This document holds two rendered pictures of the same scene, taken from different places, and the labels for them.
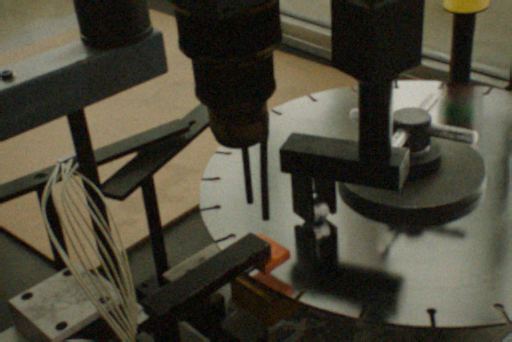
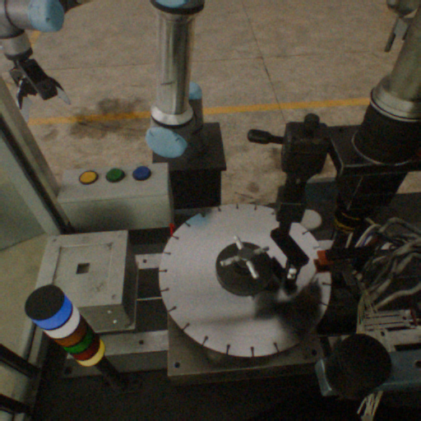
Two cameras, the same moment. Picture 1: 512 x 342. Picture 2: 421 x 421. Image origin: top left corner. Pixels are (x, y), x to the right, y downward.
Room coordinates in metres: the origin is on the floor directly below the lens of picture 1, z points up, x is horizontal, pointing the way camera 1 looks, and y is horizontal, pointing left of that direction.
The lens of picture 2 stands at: (0.82, 0.04, 1.54)
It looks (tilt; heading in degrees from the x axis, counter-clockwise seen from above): 51 degrees down; 217
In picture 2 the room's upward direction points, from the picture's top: 1 degrees counter-clockwise
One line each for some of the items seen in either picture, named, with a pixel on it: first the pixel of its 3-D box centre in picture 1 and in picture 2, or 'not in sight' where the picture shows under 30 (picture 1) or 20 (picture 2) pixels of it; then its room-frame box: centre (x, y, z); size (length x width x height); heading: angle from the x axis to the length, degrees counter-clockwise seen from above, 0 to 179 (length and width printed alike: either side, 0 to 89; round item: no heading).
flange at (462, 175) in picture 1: (409, 162); (244, 264); (0.52, -0.12, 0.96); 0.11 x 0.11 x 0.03
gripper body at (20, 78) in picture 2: not in sight; (25, 70); (0.39, -0.93, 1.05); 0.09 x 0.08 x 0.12; 80
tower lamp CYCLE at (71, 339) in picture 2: not in sight; (67, 326); (0.80, -0.23, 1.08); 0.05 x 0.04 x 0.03; 41
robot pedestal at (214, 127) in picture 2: not in sight; (193, 211); (0.11, -0.60, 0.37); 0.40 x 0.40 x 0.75; 41
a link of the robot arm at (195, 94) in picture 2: not in sight; (183, 105); (0.12, -0.59, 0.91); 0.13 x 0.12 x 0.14; 22
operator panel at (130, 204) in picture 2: not in sight; (121, 198); (0.46, -0.55, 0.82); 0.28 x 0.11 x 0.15; 131
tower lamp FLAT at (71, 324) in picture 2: not in sight; (58, 316); (0.80, -0.23, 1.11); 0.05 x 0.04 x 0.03; 41
